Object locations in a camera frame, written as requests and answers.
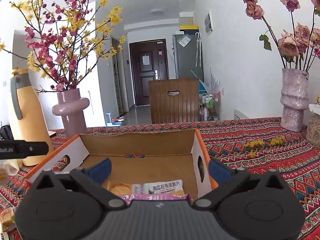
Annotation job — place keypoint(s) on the patterned red tablecloth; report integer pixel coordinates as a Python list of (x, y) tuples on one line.
[(296, 160)]

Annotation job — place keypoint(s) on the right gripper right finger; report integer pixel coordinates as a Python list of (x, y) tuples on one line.
[(230, 182)]

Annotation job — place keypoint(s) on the yellow thermos jug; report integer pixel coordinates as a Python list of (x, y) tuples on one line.
[(31, 125)]

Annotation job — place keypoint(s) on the textured pink ceramic vase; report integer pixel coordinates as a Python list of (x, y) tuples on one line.
[(294, 98)]

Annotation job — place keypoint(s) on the dried pink roses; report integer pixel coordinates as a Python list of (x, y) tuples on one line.
[(297, 49)]

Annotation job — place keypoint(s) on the pink yellow blossom branches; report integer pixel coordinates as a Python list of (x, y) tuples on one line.
[(66, 42)]

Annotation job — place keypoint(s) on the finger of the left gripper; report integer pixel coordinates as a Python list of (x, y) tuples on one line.
[(20, 149)]

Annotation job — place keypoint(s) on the brown wooden chair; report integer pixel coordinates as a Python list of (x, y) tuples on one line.
[(174, 100)]

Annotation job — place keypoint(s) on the grey refrigerator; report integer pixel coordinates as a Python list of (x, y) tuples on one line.
[(188, 54)]

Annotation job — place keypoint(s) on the white oat crisp snack packet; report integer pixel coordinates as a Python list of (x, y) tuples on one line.
[(164, 187)]

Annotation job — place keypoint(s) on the wire storage cart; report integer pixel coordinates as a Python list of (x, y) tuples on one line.
[(209, 105)]

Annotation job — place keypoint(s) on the pink glossy ring vase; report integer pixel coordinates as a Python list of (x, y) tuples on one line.
[(70, 107)]

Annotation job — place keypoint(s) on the purple snack packet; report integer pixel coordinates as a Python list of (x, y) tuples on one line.
[(128, 198)]

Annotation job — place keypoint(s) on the fallen yellow petals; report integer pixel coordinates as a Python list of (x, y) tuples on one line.
[(254, 146)]

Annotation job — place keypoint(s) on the red orange cardboard box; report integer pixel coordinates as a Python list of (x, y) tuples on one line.
[(139, 158)]

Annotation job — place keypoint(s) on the yellow box on fridge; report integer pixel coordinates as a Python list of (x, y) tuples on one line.
[(188, 27)]

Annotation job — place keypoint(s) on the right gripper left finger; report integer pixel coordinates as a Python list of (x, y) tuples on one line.
[(90, 181)]

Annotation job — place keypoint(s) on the dark brown door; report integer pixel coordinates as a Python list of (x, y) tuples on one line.
[(149, 62)]

